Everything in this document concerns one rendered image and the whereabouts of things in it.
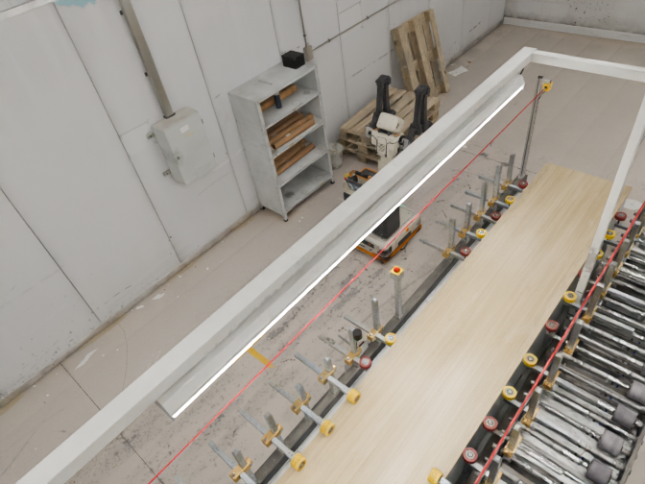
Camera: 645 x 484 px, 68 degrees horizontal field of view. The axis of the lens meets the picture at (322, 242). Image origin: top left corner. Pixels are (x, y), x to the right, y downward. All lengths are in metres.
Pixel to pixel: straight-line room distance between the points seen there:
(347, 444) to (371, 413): 0.23
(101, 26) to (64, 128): 0.84
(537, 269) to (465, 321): 0.73
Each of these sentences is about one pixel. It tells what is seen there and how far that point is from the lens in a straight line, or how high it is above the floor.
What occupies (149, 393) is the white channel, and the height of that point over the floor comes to 2.46.
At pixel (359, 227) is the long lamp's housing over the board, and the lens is 1.90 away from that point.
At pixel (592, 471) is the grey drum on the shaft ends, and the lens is 3.16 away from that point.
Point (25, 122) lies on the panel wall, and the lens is 4.30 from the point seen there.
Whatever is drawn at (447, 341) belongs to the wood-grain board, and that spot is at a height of 0.90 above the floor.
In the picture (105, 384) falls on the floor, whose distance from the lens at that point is 4.96.
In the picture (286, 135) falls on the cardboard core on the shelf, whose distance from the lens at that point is 5.34.
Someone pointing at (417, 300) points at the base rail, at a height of 0.70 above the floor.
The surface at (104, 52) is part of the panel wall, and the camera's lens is 4.45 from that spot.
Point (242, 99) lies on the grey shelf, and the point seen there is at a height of 1.53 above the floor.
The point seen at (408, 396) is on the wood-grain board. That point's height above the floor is 0.90.
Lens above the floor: 3.64
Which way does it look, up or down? 43 degrees down
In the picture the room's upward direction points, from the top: 11 degrees counter-clockwise
